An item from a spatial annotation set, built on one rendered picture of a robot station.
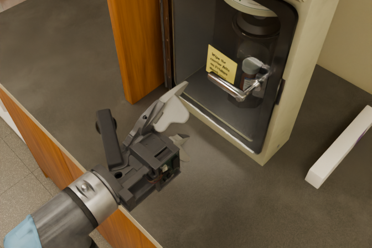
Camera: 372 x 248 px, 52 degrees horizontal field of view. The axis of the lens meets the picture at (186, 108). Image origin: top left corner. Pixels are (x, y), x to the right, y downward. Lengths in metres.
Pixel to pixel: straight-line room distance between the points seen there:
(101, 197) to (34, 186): 1.54
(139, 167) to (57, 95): 0.56
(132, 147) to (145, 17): 0.39
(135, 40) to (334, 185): 0.57
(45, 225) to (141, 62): 0.53
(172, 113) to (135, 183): 0.12
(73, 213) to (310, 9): 0.45
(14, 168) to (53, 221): 1.65
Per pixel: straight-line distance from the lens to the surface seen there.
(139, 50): 0.94
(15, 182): 2.15
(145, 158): 0.58
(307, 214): 0.90
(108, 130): 0.63
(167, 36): 0.88
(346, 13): 1.12
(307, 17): 0.62
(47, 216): 0.57
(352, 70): 1.20
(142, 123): 0.60
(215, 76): 0.73
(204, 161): 0.93
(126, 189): 0.58
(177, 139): 0.72
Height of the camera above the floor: 1.73
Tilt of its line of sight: 50 degrees down
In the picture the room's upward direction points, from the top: straight up
